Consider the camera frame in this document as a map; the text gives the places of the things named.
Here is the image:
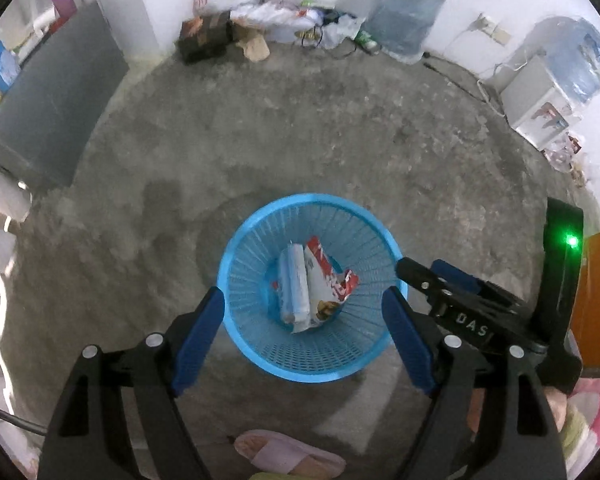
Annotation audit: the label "orange stool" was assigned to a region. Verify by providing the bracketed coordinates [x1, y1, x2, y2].
[567, 225, 600, 371]

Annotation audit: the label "pile of white bags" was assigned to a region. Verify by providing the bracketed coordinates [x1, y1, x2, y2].
[230, 0, 326, 43]

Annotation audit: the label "red and white snack packet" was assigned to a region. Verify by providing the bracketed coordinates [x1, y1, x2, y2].
[291, 236, 360, 335]

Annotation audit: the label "blue plastic basket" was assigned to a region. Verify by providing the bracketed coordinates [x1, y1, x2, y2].
[217, 192, 409, 383]

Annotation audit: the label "white water dispenser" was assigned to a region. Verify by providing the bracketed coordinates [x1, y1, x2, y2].
[500, 55, 583, 148]

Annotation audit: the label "large blue water jug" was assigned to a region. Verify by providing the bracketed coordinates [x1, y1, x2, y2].
[365, 0, 448, 63]

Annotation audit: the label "dark grey cabinet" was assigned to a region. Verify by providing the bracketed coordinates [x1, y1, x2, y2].
[0, 0, 131, 191]

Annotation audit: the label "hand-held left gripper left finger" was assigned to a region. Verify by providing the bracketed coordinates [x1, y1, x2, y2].
[37, 286, 226, 480]

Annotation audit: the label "white wall outlet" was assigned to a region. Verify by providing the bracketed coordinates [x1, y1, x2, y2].
[472, 14, 511, 46]

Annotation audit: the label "brown crumpled paper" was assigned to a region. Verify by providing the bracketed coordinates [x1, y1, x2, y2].
[232, 20, 271, 63]

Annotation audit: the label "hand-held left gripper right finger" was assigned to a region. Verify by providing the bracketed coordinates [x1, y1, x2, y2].
[381, 285, 568, 480]

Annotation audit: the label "green can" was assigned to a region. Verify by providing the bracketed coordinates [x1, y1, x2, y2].
[355, 30, 382, 56]

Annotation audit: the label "colourful snack wrappers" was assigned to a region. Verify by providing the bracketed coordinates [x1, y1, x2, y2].
[542, 132, 583, 173]

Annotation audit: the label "white and blue packet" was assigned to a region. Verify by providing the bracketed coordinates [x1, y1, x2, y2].
[278, 242, 311, 325]

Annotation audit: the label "pink slipper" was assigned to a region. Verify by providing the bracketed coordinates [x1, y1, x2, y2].
[233, 429, 347, 478]

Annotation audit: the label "dark cardboard box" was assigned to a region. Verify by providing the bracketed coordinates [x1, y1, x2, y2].
[177, 10, 236, 65]

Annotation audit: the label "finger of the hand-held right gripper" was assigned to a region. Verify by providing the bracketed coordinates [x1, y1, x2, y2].
[396, 257, 453, 313]
[430, 259, 523, 307]

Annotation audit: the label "black floor cable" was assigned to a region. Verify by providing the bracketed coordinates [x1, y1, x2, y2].
[422, 57, 511, 116]

